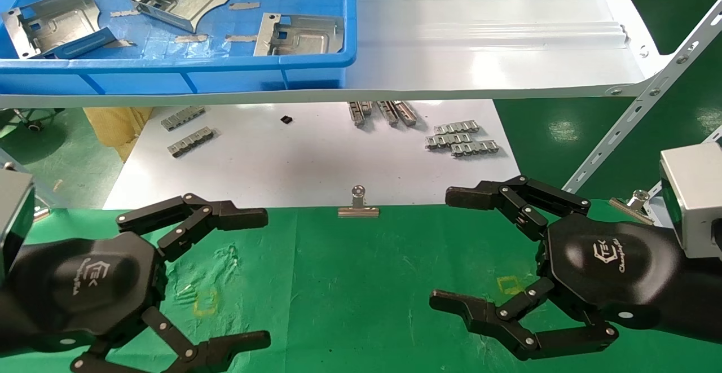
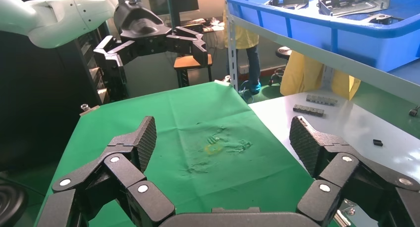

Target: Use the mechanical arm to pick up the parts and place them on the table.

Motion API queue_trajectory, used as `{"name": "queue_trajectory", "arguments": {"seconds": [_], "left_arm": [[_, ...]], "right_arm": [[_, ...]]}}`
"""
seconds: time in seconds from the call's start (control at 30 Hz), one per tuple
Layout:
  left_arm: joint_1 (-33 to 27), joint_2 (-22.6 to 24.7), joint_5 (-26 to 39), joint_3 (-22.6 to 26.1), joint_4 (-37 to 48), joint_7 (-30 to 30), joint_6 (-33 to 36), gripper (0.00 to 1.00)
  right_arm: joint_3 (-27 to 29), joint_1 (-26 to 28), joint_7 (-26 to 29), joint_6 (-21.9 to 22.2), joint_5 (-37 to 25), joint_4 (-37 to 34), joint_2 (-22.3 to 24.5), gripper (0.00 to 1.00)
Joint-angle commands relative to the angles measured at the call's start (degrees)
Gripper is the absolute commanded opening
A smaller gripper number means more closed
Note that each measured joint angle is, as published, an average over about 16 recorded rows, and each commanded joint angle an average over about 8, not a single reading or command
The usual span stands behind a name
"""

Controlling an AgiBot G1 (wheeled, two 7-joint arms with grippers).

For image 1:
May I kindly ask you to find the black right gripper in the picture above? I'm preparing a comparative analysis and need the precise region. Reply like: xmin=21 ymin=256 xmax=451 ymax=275
xmin=429 ymin=175 xmax=685 ymax=361

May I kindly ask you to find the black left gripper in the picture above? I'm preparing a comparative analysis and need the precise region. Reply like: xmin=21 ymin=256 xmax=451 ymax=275
xmin=10 ymin=193 xmax=272 ymax=373

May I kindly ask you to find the white board sheet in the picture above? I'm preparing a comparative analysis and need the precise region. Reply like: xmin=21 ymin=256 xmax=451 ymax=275
xmin=102 ymin=99 xmax=521 ymax=210

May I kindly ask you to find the green table cloth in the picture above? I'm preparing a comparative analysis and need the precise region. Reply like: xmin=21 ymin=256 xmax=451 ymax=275
xmin=0 ymin=204 xmax=722 ymax=373

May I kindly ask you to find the yellow padded bag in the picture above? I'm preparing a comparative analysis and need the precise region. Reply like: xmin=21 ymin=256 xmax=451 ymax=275
xmin=83 ymin=106 xmax=155 ymax=163

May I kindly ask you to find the white metal shelf panel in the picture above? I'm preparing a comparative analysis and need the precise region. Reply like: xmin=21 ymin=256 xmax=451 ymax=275
xmin=0 ymin=0 xmax=673 ymax=109

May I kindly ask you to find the blue plastic bin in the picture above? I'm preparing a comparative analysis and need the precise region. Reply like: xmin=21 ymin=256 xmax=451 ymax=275
xmin=0 ymin=0 xmax=358 ymax=96

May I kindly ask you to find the black caster wheel base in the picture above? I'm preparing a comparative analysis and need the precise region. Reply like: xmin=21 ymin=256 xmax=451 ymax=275
xmin=10 ymin=108 xmax=66 ymax=133

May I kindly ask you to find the small grey metal rail part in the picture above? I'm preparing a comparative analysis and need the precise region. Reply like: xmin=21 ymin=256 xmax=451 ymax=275
xmin=451 ymin=140 xmax=500 ymax=157
xmin=161 ymin=106 xmax=205 ymax=131
xmin=393 ymin=100 xmax=419 ymax=126
xmin=376 ymin=101 xmax=399 ymax=127
xmin=168 ymin=127 xmax=215 ymax=158
xmin=425 ymin=132 xmax=473 ymax=150
xmin=348 ymin=101 xmax=373 ymax=128
xmin=434 ymin=120 xmax=481 ymax=135

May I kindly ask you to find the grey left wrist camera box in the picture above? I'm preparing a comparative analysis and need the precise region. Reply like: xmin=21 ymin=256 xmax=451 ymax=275
xmin=0 ymin=169 xmax=36 ymax=284

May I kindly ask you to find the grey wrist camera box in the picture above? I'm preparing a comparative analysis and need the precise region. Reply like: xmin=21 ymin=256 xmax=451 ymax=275
xmin=659 ymin=141 xmax=722 ymax=259
xmin=0 ymin=169 xmax=36 ymax=284

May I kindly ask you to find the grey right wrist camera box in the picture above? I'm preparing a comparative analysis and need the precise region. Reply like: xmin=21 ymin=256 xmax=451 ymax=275
xmin=659 ymin=141 xmax=722 ymax=259

